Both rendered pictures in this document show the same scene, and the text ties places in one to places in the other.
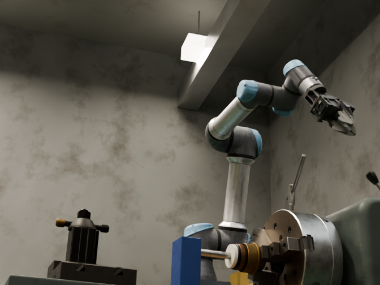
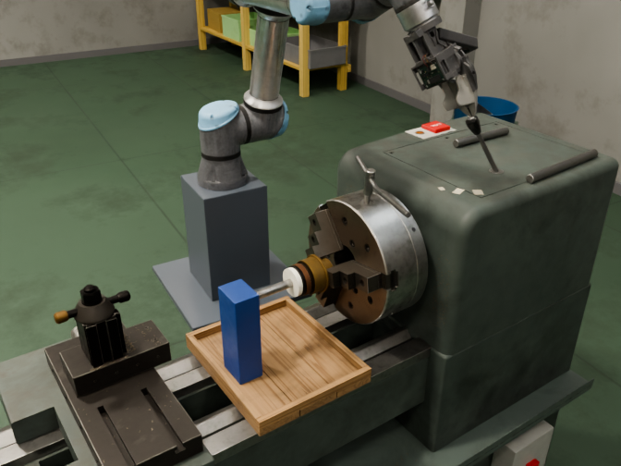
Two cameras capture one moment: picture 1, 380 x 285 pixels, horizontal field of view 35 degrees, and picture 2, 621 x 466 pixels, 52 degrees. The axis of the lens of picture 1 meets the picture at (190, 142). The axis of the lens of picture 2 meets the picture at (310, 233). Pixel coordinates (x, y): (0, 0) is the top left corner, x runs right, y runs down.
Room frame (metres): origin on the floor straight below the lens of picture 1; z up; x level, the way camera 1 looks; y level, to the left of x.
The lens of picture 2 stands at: (0.52, 0.13, 1.87)
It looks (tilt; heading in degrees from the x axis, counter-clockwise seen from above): 29 degrees down; 346
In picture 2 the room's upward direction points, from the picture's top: straight up
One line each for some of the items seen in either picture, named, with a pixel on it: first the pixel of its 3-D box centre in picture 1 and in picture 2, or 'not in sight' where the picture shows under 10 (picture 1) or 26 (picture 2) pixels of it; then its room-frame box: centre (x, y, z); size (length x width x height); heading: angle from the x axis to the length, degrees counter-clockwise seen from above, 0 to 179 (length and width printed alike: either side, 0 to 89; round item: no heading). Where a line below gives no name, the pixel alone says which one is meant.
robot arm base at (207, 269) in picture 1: (197, 271); (222, 165); (2.28, -0.05, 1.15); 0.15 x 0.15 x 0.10
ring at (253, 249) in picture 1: (247, 258); (311, 275); (1.73, -0.18, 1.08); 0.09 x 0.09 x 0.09; 20
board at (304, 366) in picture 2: not in sight; (274, 357); (1.70, -0.08, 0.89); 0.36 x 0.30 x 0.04; 20
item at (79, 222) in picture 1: (82, 225); (92, 306); (1.64, 0.30, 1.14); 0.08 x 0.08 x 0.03
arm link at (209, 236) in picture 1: (199, 241); (221, 127); (2.29, -0.05, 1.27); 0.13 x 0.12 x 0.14; 109
